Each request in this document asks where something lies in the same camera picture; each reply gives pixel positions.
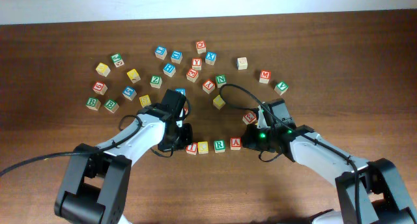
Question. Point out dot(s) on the blue X wooden block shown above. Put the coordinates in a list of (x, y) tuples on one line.
[(210, 58)]

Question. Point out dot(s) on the red 6 wooden block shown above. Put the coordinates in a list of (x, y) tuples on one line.
[(100, 88)]

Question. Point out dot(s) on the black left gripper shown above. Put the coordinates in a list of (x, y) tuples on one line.
[(187, 129)]

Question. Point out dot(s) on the red y block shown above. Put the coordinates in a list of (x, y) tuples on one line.
[(208, 86), (196, 63)]

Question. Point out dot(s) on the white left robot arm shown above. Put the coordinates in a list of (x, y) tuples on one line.
[(95, 184)]

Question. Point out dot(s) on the green B block right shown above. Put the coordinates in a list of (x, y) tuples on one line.
[(111, 105)]

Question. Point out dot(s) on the yellow block upper middle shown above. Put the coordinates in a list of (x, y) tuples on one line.
[(133, 76)]

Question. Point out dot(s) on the red Y block lower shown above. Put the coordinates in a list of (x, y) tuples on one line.
[(208, 86)]

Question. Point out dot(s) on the blue H wooden block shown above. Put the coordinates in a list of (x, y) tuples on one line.
[(169, 70)]

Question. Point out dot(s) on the green b block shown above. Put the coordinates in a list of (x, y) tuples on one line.
[(111, 105), (93, 103)]

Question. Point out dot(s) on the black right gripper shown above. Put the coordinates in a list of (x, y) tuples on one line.
[(247, 139)]

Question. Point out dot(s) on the yellow wooden block near R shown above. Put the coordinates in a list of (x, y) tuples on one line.
[(218, 102)]

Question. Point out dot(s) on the red E wooden block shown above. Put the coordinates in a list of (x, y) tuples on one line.
[(192, 75)]

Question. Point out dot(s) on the green V wooden block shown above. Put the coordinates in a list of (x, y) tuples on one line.
[(281, 87)]

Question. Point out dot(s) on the red A wooden block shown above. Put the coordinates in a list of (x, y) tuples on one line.
[(235, 143)]

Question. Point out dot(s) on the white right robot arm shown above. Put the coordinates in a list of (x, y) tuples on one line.
[(368, 191)]

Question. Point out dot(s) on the green B block left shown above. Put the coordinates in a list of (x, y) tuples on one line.
[(93, 103)]

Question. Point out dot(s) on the blue D wooden block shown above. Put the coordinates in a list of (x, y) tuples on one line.
[(176, 57)]

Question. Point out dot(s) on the red Y block upper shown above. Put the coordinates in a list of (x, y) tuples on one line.
[(196, 63)]

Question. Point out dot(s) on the red I wooden block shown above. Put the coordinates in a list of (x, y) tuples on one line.
[(192, 148)]

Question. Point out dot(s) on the red M wooden block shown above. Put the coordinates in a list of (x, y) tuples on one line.
[(265, 76)]

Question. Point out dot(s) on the yellow O wooden block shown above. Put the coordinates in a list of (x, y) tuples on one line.
[(203, 147)]

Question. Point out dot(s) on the plain wooden block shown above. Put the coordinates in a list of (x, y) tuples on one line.
[(242, 63)]

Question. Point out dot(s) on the yellow block centre left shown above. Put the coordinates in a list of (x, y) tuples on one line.
[(145, 100)]

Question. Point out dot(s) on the green Z wooden block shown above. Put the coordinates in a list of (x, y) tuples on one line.
[(156, 82)]

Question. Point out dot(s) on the green J wooden block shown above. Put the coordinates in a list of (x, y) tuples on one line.
[(117, 60)]

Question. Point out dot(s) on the red 3 wooden block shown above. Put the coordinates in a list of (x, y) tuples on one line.
[(249, 118)]

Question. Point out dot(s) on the green N wooden block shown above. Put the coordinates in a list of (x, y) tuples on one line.
[(220, 80)]

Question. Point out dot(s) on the yellow block far left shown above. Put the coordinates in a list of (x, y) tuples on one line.
[(103, 69)]

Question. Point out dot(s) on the green R wooden block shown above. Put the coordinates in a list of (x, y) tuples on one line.
[(219, 146)]

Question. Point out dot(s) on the blue T wooden block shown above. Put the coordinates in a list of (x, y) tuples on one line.
[(182, 91)]

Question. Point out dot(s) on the red C wooden block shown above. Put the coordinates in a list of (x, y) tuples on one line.
[(201, 46)]

